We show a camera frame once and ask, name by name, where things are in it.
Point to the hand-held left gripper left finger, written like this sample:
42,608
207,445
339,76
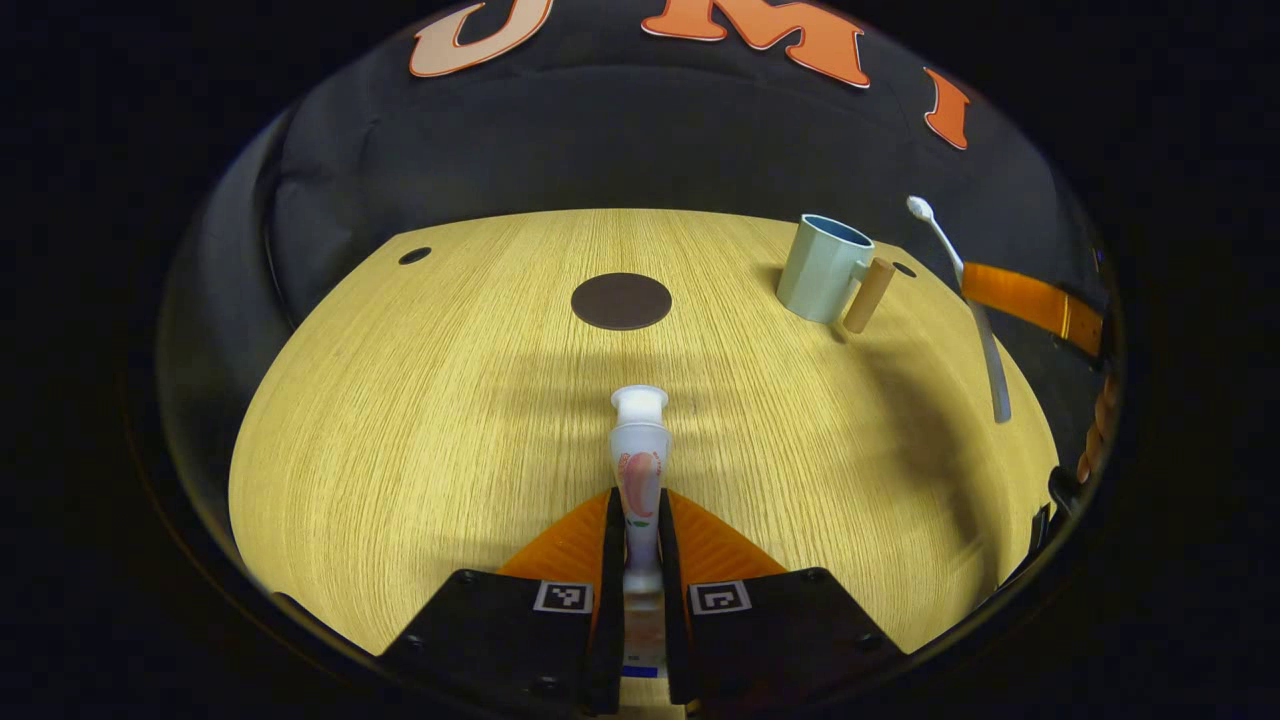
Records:
612,600

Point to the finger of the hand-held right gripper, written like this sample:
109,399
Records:
1030,305
1100,430

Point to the white toothpaste tube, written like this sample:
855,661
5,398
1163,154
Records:
640,450

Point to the dark round coaster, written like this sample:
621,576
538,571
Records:
621,301

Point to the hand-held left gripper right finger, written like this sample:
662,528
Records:
672,620

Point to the black backdrop cloth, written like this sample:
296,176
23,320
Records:
600,140

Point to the white toothbrush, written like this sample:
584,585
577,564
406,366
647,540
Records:
985,350

